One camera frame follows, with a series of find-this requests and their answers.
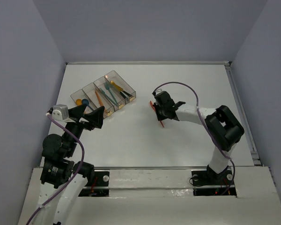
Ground yellow plastic spoon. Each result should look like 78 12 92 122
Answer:
75 99 87 113

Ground orange plastic knife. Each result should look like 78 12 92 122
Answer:
149 101 164 128

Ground dark blue plastic spoon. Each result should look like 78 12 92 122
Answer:
81 98 93 111

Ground teal chopstick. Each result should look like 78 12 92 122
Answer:
99 88 115 105

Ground teal plastic fork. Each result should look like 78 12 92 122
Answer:
104 82 118 105

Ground gold knife dark handle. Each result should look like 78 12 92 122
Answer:
110 81 132 98

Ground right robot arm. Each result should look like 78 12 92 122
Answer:
151 91 244 187

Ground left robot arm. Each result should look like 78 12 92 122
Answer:
27 104 105 225

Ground clear tray near end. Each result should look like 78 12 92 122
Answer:
70 89 97 113

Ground clear tray end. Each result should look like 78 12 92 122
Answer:
70 89 97 113
104 70 136 104

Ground clear tray far end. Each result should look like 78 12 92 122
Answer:
104 70 136 104

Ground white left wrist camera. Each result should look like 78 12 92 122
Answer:
46 104 71 122

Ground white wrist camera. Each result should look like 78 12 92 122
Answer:
46 104 71 122
152 88 163 96

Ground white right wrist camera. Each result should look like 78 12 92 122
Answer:
152 88 163 96

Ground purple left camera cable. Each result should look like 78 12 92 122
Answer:
27 114 86 225

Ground purple camera cable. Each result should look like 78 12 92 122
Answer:
27 114 86 225
153 82 236 195

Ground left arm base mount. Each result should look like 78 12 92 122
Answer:
79 170 110 197

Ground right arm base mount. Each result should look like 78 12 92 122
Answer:
189 169 237 196

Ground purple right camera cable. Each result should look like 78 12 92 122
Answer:
153 82 236 195

